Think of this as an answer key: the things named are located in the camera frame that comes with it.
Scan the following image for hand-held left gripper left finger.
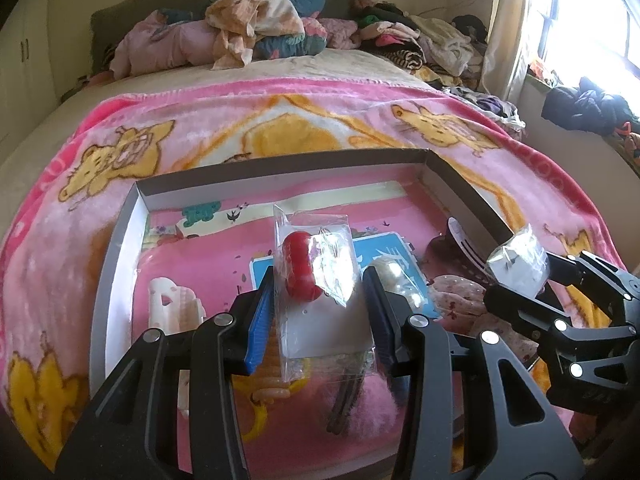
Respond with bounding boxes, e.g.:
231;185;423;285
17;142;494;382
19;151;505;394
55;265;276;480

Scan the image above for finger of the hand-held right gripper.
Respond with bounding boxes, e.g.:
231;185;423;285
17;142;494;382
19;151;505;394
545;251;640;327
483;282;637;387

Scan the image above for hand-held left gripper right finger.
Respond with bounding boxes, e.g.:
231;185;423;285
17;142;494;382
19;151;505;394
362;266;586;480

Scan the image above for white earring card packet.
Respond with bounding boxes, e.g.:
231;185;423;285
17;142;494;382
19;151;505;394
486;225;551;294

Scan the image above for red earring packet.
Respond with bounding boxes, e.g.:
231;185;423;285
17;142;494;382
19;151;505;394
272;203;377;374

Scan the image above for brown cardboard box pink lining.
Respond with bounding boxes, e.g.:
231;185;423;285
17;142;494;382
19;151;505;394
89;147;523;480

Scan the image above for white hair claw clip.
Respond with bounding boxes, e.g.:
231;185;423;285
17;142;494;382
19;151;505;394
148;276;207;332

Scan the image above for clear bag of pearl beads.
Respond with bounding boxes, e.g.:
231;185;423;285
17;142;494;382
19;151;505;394
367;255;427;311

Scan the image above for pink floral fabric pouch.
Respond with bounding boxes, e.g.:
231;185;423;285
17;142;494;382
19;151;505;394
429;274;542;362

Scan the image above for black hair comb clip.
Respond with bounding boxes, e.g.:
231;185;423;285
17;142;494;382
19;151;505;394
326;374;367;435

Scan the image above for pink pompom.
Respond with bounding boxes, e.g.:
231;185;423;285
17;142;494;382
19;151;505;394
320;374;407;437

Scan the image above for dark jacket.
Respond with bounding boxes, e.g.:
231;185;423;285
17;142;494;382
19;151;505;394
541;76;637;137

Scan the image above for dark clothes beside bed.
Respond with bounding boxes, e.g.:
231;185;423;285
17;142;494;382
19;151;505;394
442;85;527;134

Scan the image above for pink printed blanket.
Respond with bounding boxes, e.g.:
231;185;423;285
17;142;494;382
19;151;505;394
0;77;632;472

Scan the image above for bed with beige sheet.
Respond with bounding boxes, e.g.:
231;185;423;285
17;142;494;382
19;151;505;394
0;47;453;201

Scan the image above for cream curtain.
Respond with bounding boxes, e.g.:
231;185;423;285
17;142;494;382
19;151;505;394
482;0;539;107

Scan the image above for window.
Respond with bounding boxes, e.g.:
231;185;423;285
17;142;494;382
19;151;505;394
525;0;640;87

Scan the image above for pile of mixed clothes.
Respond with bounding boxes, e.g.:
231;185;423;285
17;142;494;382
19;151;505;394
350;0;494;89

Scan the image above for dark teal floral pillow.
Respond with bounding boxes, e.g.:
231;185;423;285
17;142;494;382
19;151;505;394
252;0;329;59

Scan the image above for small pink pillow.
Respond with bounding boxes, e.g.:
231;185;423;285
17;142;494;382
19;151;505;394
317;17;382;52

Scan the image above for large pink floral pillow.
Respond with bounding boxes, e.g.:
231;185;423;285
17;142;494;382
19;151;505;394
109;10;242;81

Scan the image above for peach floral cloth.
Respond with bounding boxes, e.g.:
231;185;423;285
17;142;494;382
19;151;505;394
205;0;307;72

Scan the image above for pile of clothes on bed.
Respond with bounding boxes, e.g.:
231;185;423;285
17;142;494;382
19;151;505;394
90;0;366;77

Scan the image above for cream wardrobe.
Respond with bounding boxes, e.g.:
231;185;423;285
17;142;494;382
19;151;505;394
0;0;67;153

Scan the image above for peach spiral hair tie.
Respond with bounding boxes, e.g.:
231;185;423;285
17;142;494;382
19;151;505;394
235;332;306;403

